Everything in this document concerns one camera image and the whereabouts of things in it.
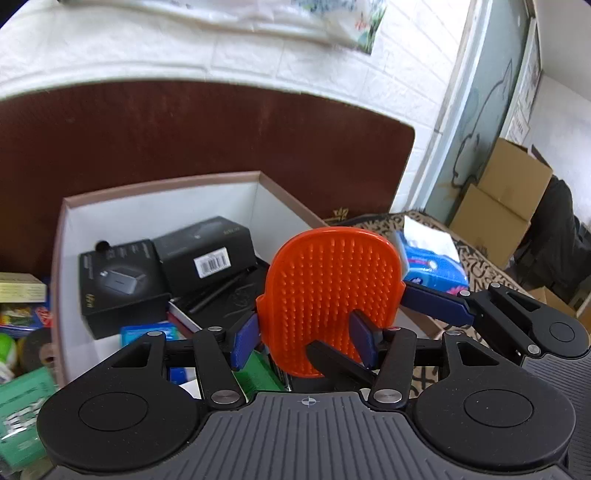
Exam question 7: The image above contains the wall poster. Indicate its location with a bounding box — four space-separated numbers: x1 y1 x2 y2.
60 0 389 55

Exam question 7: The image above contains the dark clothing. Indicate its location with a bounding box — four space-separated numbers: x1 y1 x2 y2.
512 178 591 317

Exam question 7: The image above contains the glass door with drawing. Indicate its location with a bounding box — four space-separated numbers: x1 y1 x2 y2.
422 0 539 227

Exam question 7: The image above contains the yellow green box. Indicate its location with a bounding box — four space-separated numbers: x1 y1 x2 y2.
0 272 48 304

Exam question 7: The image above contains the small cardboard carton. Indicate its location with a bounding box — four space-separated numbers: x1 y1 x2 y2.
449 184 532 269

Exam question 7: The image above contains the large cardboard carton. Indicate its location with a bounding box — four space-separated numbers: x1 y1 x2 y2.
477 137 554 223

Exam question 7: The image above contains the blue tissue pack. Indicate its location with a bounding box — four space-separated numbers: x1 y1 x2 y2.
394 216 469 295

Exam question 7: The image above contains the green ball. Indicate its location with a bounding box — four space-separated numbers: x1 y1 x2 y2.
0 333 18 384

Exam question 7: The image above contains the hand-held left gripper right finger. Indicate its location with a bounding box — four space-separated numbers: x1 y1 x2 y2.
348 311 498 410

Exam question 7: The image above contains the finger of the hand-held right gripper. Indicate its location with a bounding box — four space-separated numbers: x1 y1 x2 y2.
306 342 380 387
404 281 552 356

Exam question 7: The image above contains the orange silicone brush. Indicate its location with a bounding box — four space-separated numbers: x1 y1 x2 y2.
256 225 407 380

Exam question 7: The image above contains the black box with device picture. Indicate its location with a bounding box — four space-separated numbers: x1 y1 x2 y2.
78 239 172 340

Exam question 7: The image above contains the blue packet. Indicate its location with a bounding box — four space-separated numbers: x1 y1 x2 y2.
120 324 179 348

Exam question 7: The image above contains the flat black box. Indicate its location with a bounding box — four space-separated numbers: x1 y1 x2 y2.
167 262 274 340

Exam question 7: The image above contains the black box with barcode label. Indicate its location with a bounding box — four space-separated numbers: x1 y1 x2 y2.
152 216 257 296

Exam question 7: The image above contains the green cardboard box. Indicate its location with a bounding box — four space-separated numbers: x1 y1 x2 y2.
232 353 284 403

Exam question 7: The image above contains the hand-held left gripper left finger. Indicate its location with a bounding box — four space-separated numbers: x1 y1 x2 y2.
111 311 260 410

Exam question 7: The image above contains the brown headboard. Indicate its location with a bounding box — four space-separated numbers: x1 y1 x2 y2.
0 79 416 278

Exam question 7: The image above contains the large cardboard container box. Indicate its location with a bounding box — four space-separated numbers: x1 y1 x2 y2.
50 171 444 398

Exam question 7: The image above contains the dark tape roll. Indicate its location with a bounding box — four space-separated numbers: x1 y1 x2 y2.
21 327 59 371

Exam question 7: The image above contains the green printed packet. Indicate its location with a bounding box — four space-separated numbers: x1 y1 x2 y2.
0 367 62 470

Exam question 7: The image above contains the colourful snack packet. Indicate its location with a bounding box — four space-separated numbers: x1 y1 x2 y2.
0 302 52 332

